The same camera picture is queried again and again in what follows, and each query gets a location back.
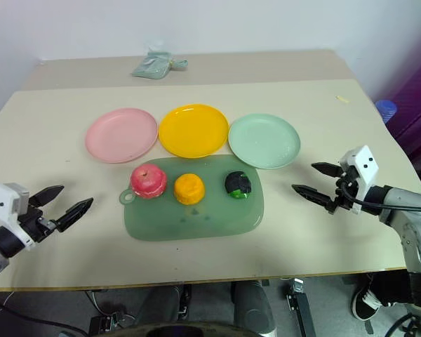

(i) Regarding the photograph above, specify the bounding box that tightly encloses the orange fruit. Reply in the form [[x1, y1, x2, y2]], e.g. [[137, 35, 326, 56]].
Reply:
[[173, 173, 206, 206]]

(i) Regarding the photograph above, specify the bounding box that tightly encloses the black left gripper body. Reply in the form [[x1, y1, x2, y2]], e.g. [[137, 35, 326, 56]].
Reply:
[[17, 204, 58, 244]]

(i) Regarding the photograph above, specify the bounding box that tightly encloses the blue bottle cap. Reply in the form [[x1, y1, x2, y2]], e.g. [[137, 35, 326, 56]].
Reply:
[[374, 99, 399, 124]]

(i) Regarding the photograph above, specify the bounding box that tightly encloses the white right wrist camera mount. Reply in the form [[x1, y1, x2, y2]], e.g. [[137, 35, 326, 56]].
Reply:
[[338, 145, 380, 216]]

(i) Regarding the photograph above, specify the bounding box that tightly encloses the black white sneaker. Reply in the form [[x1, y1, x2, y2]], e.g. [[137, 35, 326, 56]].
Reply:
[[351, 277, 387, 321]]

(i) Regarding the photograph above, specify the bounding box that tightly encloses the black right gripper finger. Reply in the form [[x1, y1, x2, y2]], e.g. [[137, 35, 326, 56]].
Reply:
[[311, 161, 345, 178], [291, 184, 335, 212]]

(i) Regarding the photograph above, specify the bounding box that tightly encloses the black table leg bracket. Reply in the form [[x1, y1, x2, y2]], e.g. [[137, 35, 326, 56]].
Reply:
[[283, 277, 315, 337]]

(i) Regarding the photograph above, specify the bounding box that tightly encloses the light green plate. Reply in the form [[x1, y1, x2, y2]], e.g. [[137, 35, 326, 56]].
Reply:
[[227, 112, 301, 170]]

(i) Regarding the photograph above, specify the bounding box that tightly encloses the dark green vegetable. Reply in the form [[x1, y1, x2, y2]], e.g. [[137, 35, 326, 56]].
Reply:
[[225, 171, 252, 201]]

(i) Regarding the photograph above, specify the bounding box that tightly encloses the black floor cable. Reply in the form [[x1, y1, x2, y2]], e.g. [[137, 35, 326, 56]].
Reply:
[[0, 294, 92, 337]]

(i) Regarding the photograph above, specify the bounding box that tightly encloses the green translucent cutting board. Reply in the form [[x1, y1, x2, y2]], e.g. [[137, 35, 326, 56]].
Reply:
[[118, 154, 267, 242]]

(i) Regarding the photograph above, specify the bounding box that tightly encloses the red apple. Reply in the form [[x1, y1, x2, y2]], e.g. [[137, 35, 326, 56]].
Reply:
[[130, 163, 168, 200]]

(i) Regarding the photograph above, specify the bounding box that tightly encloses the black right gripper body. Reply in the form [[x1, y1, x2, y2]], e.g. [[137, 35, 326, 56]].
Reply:
[[327, 165, 359, 215]]

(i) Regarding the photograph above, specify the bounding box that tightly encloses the yellow plate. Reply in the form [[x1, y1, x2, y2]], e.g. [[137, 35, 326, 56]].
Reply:
[[158, 103, 229, 159]]

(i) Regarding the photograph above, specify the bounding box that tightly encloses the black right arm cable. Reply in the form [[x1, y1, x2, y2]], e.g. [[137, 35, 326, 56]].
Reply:
[[335, 178, 421, 213]]

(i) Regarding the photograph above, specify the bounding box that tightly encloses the grey robot leg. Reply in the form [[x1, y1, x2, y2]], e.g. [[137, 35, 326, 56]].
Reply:
[[231, 279, 276, 331]]

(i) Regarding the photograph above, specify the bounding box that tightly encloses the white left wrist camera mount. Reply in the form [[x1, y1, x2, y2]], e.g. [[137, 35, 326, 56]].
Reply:
[[0, 181, 35, 251]]

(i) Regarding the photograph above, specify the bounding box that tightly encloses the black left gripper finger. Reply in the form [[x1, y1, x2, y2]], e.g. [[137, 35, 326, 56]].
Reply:
[[28, 185, 65, 208], [52, 197, 95, 233]]

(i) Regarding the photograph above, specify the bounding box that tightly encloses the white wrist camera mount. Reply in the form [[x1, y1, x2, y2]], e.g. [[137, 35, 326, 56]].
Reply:
[[338, 145, 380, 216], [0, 181, 35, 251]]

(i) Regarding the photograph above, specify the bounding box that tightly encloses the pink plate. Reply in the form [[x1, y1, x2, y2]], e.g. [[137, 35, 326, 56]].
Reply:
[[84, 107, 159, 164]]

